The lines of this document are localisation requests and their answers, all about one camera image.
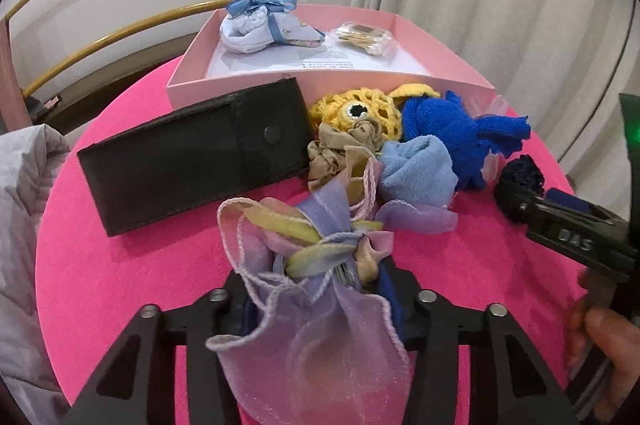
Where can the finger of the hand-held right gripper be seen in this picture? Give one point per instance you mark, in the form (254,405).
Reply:
(565,199)
(575,235)

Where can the grey quilt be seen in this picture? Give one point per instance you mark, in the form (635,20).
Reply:
(20,230)

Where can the light blue fleece cloth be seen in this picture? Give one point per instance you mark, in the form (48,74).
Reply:
(415,170)

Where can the white paper sheet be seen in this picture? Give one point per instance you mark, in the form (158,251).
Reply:
(350,65)

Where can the cream curtain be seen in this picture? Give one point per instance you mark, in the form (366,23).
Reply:
(500,5)

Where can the yellow crochet piece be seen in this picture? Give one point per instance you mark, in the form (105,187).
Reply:
(340,105)

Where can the small pink object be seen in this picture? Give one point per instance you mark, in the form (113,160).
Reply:
(50,102)

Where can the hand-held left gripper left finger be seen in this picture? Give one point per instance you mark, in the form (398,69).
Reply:
(220,305)

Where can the cotton swab packet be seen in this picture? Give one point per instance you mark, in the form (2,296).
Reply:
(362,37)

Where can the black leather pouch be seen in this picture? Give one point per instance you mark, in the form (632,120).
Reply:
(175,165)

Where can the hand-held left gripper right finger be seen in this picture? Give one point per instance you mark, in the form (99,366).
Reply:
(391,300)

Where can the navy scrunchie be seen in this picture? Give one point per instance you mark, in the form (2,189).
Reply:
(520,175)

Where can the white fabric bundle blue ribbon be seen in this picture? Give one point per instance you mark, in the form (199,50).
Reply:
(245,32)

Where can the person's right hand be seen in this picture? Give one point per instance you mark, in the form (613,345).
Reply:
(617,337)

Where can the royal blue fleece cloth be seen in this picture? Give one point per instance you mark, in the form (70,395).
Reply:
(450,125)

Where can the beige scrunchie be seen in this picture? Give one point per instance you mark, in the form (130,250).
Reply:
(325,160)

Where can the pink cardboard box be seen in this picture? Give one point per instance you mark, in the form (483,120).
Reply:
(240,92)

